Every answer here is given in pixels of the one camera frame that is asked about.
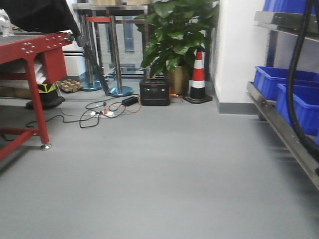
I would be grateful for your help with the blue bin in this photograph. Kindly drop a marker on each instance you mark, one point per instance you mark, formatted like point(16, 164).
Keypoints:
point(306, 103)
point(267, 78)

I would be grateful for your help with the blue bin rear right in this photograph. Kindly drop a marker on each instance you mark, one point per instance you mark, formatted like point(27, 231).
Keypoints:
point(267, 78)

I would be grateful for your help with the blue bin lower right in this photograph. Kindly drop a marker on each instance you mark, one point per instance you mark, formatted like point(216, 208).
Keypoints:
point(306, 103)

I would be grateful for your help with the orange white traffic cone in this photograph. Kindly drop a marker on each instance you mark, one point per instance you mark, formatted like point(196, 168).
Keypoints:
point(197, 94)

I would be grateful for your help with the steel rack front rail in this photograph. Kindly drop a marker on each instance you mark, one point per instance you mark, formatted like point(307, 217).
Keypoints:
point(285, 133)

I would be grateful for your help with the black power station box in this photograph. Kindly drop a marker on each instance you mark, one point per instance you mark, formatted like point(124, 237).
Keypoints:
point(154, 92)

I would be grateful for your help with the chrome stanchion post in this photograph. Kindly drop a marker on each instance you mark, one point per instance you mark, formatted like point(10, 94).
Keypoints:
point(119, 90)

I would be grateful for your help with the red metal table frame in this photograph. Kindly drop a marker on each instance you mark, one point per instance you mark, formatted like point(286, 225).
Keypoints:
point(26, 47)

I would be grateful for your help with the green potted plant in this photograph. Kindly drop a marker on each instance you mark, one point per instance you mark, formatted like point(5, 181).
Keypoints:
point(177, 28)

